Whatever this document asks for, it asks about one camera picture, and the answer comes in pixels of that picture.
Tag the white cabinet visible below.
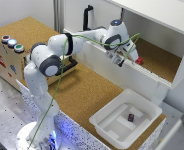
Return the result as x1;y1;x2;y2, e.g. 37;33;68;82
63;0;184;108

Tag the white plastic box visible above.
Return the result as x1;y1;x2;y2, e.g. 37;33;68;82
88;88;164;150

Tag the black door handle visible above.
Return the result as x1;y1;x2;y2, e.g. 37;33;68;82
82;4;95;33

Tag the blue button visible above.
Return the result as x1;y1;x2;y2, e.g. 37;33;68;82
6;38;18;49

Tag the black drawer handle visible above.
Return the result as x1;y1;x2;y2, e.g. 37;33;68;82
60;54;79;73

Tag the green button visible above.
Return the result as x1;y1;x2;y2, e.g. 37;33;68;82
13;43;26;54

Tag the white sliding door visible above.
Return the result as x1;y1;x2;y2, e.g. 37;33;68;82
64;0;124;37

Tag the purple block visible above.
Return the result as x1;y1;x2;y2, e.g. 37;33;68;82
127;113;136;122

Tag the pink block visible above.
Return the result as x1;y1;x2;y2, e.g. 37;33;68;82
135;57;144;66

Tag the red button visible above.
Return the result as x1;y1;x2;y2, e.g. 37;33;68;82
0;34;12;44

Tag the green cable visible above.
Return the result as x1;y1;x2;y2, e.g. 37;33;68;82
26;32;142;150

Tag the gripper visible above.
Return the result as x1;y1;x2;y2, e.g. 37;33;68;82
106;41;140;68

